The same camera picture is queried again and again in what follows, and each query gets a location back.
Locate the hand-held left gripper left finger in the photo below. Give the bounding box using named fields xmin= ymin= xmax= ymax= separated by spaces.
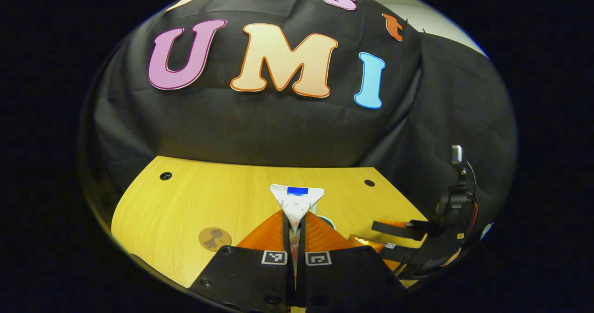
xmin=188 ymin=210 xmax=295 ymax=311

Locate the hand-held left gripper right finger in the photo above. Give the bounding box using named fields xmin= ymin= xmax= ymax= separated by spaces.
xmin=297 ymin=211 xmax=409 ymax=311

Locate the round brown coaster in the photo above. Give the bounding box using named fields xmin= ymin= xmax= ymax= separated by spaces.
xmin=198 ymin=227 xmax=232 ymax=251

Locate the white toothpaste tube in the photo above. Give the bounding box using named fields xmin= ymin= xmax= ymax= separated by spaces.
xmin=270 ymin=184 xmax=325 ymax=240

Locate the wooden desktop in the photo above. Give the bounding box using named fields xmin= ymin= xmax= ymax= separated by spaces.
xmin=110 ymin=155 xmax=430 ymax=313

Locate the black backdrop cloth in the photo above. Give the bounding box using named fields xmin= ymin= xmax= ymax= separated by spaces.
xmin=81 ymin=0 xmax=518 ymax=258

